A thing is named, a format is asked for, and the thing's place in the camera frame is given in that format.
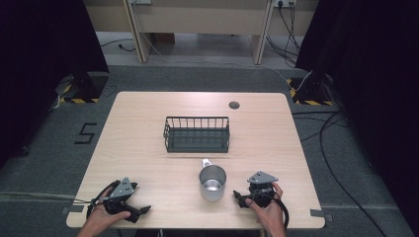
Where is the black floor cable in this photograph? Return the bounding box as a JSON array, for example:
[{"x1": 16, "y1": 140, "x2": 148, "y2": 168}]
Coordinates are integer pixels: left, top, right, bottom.
[{"x1": 291, "y1": 110, "x2": 389, "y2": 237}]

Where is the person's right hand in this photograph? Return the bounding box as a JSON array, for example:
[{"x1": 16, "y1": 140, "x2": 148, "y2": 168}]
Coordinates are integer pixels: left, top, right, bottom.
[{"x1": 245, "y1": 183, "x2": 285, "y2": 233}]

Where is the black stand base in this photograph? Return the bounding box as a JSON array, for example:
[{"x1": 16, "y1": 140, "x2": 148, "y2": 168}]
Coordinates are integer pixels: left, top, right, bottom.
[
  {"x1": 286, "y1": 73, "x2": 334, "y2": 107},
  {"x1": 58, "y1": 70, "x2": 110, "y2": 105}
]

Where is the black curtain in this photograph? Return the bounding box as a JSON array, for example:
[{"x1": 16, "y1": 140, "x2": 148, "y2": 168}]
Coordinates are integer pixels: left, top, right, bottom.
[
  {"x1": 295, "y1": 0, "x2": 419, "y2": 236},
  {"x1": 0, "y1": 0, "x2": 111, "y2": 169}
]

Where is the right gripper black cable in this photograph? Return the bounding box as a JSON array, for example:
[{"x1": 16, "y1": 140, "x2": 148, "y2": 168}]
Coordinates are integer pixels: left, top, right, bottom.
[{"x1": 270, "y1": 194, "x2": 291, "y2": 231}]

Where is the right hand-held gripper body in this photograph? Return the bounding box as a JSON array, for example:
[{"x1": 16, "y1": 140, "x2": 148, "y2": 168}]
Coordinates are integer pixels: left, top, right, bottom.
[{"x1": 243, "y1": 171, "x2": 280, "y2": 209}]

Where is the person's left hand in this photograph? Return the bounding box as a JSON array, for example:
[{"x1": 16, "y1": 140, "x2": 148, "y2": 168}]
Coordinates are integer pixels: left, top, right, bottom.
[{"x1": 86, "y1": 187, "x2": 131, "y2": 237}]

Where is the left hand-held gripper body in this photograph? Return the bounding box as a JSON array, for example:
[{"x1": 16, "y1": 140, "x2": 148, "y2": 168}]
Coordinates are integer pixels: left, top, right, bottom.
[{"x1": 103, "y1": 177, "x2": 140, "y2": 223}]

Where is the bundle of black cables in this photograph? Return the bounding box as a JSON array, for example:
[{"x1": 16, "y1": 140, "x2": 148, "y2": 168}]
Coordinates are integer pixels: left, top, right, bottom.
[{"x1": 265, "y1": 1, "x2": 302, "y2": 68}]

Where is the grey tape strip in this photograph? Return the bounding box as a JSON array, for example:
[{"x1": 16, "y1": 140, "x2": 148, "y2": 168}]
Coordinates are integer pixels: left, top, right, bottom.
[
  {"x1": 309, "y1": 208, "x2": 334, "y2": 223},
  {"x1": 60, "y1": 204, "x2": 85, "y2": 215}
]

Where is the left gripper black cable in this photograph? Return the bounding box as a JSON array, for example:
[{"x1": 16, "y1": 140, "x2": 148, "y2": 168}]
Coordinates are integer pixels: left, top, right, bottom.
[{"x1": 86, "y1": 180, "x2": 122, "y2": 219}]

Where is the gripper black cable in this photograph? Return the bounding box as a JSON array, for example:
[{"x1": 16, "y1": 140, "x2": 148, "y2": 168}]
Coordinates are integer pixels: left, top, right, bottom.
[
  {"x1": 86, "y1": 180, "x2": 122, "y2": 219},
  {"x1": 270, "y1": 194, "x2": 291, "y2": 231}
]

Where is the beige wooden desk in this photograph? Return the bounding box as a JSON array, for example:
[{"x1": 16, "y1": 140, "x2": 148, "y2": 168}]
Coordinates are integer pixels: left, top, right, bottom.
[{"x1": 82, "y1": 0, "x2": 320, "y2": 65}]

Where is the silver metal cup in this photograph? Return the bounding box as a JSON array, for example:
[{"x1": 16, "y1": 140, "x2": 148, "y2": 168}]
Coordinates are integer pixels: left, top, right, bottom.
[{"x1": 198, "y1": 158, "x2": 227, "y2": 202}]

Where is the black wire basket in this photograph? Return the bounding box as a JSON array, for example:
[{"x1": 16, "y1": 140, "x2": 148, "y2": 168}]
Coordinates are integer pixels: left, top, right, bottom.
[{"x1": 163, "y1": 116, "x2": 231, "y2": 154}]

